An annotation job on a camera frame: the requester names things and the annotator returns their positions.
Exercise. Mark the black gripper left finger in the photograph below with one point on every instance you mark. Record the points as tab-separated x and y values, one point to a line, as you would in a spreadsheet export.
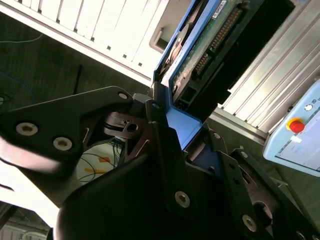
62	117

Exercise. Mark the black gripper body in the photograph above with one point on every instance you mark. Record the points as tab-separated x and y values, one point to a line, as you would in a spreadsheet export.
120	212

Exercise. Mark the hard disk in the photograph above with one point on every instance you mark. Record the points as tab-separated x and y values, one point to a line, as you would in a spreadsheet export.
207	42

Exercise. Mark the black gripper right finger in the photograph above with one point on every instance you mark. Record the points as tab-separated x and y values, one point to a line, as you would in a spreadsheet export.
237	180

